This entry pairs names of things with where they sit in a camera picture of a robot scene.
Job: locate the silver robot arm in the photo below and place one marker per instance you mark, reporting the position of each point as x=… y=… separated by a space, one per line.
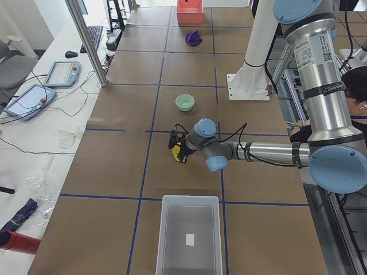
x=335 y=153

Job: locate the pink plastic bin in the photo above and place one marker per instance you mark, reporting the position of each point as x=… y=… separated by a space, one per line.
x=190 y=11

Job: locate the mint green bowl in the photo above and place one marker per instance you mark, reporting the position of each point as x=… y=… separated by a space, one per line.
x=184 y=102

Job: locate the purple crumpled cloth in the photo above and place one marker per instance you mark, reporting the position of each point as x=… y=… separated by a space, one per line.
x=193 y=38

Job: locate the black keyboard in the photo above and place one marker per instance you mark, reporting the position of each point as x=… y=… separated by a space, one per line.
x=95 y=32

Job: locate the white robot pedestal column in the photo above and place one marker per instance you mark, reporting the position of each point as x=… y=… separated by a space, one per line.
x=250 y=83

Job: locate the black computer mouse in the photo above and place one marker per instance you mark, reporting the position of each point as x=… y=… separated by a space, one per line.
x=71 y=54

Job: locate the black computer box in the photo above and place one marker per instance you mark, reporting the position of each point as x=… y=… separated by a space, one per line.
x=113 y=39

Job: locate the folded dark blue umbrella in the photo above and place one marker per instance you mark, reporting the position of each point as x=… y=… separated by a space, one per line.
x=21 y=216

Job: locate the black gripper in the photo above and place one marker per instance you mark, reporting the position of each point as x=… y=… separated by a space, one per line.
x=182 y=150

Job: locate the seated person black shirt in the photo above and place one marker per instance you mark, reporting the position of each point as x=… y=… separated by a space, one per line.
x=336 y=111

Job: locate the translucent plastic storage box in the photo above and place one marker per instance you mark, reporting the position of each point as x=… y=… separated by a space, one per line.
x=189 y=236

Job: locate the far blue teach pendant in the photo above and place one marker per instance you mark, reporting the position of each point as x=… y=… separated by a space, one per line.
x=63 y=74

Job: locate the white crumpled cloth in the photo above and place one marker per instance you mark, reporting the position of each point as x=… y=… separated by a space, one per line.
x=68 y=136

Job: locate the aluminium frame post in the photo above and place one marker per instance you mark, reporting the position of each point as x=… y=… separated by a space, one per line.
x=75 y=12

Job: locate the yellow plastic cup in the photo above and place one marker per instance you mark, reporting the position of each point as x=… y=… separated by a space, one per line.
x=176 y=150

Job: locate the red cylinder bottle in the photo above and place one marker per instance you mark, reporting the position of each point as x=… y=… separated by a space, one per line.
x=17 y=242

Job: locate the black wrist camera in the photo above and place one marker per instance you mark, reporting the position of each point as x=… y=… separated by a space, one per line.
x=175 y=138

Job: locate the blue teach pendant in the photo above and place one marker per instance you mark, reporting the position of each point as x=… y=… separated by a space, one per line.
x=31 y=102
x=63 y=74

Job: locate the near blue teach pendant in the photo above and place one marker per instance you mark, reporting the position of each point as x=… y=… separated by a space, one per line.
x=31 y=102

